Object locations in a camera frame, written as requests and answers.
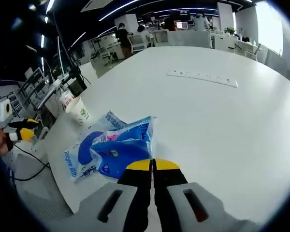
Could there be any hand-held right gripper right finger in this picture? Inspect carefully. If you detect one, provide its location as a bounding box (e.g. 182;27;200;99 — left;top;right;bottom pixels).
152;158;236;232

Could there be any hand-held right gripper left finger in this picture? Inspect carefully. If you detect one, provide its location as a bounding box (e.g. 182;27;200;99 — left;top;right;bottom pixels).
78;159;153;232

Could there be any clear plastic water bottle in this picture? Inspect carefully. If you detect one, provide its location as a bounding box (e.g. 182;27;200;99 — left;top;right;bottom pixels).
58;88;76;112

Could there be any blue plastic tissue packet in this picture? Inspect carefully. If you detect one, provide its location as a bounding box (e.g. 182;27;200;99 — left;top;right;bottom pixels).
62;110;158;185

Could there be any white leaf-print paper cup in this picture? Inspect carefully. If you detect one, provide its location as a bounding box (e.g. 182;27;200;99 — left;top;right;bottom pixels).
64;96;91;126

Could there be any white tabletop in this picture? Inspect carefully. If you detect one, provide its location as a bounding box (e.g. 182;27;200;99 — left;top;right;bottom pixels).
42;45;290;225

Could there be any person's left hand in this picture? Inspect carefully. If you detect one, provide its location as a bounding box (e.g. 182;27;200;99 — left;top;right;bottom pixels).
0;130;14;155

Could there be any white mesh chair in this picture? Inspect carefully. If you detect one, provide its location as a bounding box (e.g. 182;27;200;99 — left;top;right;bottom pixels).
14;154;74;218

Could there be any white power strip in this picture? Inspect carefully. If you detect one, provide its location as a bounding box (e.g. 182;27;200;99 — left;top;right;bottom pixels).
166;68;239;88

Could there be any white office chair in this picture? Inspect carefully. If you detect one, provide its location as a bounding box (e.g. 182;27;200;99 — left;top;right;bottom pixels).
129;33;148;54
246;43;262;60

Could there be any black cable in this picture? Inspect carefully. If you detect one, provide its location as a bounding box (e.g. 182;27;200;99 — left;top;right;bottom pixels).
11;142;50;182

